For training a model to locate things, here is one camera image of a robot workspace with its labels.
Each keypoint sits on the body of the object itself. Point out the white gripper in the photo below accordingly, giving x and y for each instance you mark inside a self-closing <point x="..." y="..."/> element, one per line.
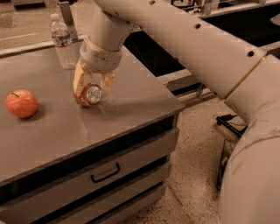
<point x="101" y="59"/>

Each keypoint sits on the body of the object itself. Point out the red coke can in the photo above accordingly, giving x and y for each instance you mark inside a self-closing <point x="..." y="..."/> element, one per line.
<point x="90" y="95"/>

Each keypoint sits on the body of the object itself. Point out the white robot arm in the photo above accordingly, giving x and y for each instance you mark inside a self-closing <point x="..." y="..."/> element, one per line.
<point x="244" y="76"/>

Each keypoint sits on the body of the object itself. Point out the red apple on table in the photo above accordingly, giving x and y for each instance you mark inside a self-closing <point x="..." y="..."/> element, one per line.
<point x="22" y="103"/>

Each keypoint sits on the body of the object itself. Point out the clear plastic water bottle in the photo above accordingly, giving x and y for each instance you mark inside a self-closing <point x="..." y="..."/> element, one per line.
<point x="62" y="42"/>

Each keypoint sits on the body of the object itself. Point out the black stand base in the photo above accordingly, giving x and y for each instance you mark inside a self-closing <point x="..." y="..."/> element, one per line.
<point x="225" y="120"/>

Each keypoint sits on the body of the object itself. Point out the grey metal post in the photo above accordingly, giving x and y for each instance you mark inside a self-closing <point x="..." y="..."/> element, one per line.
<point x="68" y="18"/>

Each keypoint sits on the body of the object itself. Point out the black drawer handle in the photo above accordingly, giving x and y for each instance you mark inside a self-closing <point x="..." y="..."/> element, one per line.
<point x="101" y="174"/>

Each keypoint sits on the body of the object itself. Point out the black wire basket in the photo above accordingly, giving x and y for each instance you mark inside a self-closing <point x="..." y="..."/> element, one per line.
<point x="226" y="152"/>

